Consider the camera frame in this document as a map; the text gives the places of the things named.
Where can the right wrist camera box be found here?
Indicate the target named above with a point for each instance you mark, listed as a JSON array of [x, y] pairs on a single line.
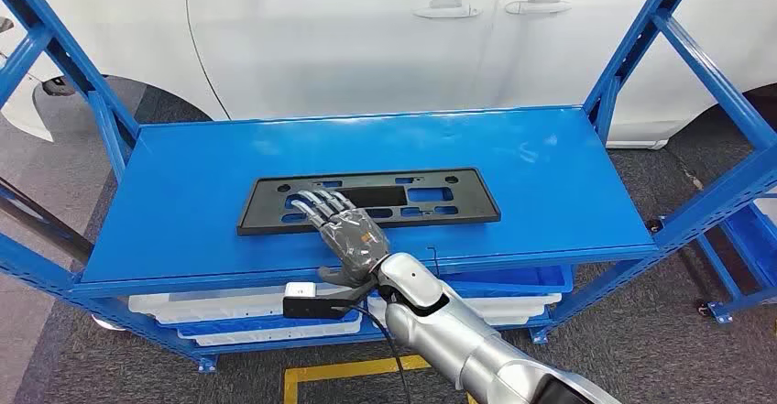
[[300, 290]]

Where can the blue plastic crate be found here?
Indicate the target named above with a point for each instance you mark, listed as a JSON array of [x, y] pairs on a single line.
[[212, 330], [516, 280]]

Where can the black plastic frame part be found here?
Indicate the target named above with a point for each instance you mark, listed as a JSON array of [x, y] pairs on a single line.
[[461, 207]]

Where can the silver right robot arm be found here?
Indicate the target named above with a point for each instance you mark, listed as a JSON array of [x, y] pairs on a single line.
[[455, 334]]

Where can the white car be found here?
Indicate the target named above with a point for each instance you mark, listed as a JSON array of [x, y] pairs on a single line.
[[334, 37]]

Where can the translucent plastic crate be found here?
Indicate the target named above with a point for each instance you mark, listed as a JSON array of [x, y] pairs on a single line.
[[200, 304]]

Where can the dark metal bar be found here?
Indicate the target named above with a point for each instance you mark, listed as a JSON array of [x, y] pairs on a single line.
[[42, 219]]

